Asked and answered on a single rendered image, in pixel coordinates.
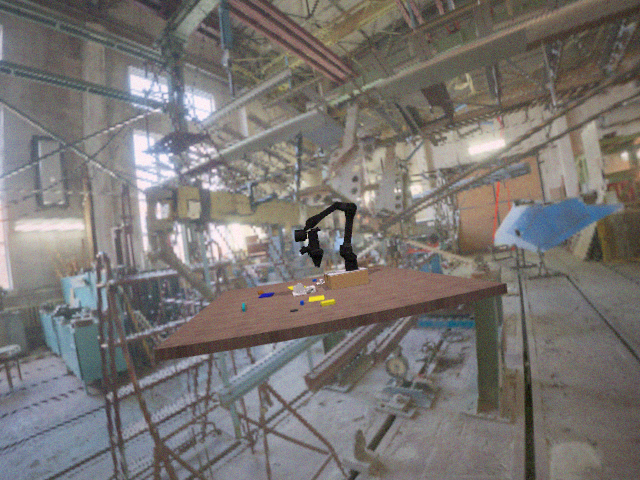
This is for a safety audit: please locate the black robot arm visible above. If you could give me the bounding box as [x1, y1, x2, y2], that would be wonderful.
[294, 201, 359, 271]

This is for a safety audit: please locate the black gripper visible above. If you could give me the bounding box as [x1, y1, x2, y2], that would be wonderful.
[308, 239, 324, 268]

